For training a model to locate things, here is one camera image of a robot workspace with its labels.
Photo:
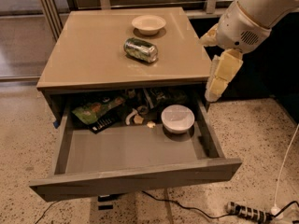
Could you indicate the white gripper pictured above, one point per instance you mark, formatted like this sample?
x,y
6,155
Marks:
x,y
239,28

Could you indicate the green soda can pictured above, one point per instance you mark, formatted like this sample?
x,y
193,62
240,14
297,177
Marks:
x,y
141,50

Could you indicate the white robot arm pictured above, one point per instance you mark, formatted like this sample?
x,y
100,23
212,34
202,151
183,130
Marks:
x,y
267,13

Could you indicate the white bowl in drawer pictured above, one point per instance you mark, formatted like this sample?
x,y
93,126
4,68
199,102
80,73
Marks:
x,y
177,119

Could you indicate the grey open top drawer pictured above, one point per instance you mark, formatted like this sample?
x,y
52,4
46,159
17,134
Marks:
x,y
123,159

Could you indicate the white bowl on table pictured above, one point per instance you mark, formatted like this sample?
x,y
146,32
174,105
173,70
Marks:
x,y
148,24

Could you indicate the small cream food piece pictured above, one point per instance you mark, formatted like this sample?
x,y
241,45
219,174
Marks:
x,y
151,124

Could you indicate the white curved small object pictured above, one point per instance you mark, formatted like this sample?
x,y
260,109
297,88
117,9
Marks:
x,y
128,118

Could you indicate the small tan food piece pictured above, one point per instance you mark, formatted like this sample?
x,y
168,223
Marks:
x,y
138,119

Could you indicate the black packet with stripes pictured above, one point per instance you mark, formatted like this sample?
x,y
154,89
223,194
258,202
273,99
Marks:
x,y
104,122

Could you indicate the grey side table cabinet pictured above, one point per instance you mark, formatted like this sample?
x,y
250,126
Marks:
x,y
89,55

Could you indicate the green snack bag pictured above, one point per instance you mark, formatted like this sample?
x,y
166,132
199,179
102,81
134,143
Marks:
x,y
93,111

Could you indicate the black and white power strip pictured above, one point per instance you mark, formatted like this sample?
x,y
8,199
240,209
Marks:
x,y
248,213

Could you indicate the white wall plug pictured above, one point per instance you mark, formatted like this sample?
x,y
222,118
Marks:
x,y
275,211

